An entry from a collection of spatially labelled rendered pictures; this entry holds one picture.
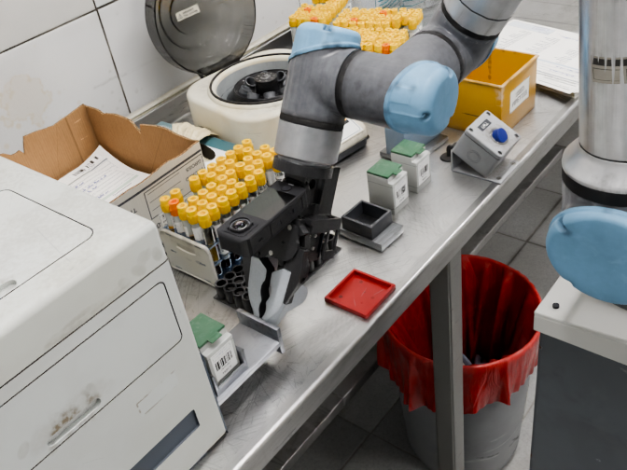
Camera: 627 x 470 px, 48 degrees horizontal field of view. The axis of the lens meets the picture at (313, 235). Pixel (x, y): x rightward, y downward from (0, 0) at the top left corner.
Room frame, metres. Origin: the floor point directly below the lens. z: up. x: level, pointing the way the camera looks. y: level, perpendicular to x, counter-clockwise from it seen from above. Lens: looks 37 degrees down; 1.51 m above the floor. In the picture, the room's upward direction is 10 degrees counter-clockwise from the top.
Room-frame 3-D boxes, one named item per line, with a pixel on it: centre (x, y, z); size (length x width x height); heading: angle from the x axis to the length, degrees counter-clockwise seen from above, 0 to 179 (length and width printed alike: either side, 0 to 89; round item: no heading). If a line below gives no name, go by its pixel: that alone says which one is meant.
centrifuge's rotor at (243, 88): (1.17, 0.04, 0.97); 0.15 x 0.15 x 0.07
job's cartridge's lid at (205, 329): (0.57, 0.14, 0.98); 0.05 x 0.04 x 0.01; 46
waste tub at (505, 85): (1.12, -0.34, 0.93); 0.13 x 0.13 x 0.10; 45
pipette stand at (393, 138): (1.05, -0.20, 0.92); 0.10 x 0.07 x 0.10; 131
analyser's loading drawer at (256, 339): (0.56, 0.15, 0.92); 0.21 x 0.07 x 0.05; 136
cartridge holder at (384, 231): (0.83, -0.08, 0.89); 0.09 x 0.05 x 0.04; 44
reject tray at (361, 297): (0.70, -0.05, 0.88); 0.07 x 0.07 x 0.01; 46
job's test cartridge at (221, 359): (0.57, 0.14, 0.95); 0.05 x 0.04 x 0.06; 46
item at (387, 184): (0.90, -0.12, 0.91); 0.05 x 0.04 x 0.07; 46
